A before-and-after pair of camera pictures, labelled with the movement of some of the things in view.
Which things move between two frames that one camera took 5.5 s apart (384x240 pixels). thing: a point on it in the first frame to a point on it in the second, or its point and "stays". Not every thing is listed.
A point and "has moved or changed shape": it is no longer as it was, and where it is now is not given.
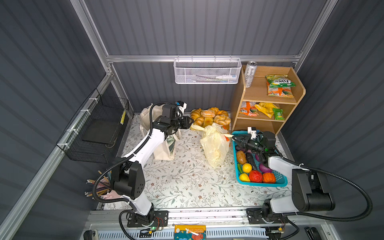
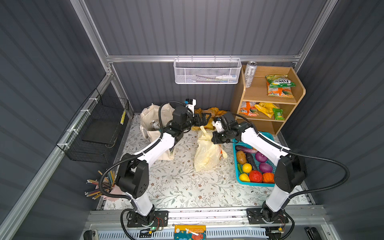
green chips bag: (279, 81) stays
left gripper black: (186, 124) to (203, 122)
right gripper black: (246, 140) to (215, 139)
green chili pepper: (240, 168) stays
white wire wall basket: (207, 71) stays
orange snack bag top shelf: (273, 91) stays
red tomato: (255, 176) stays
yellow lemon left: (247, 167) stays
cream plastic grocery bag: (215, 141) has moved or changed shape
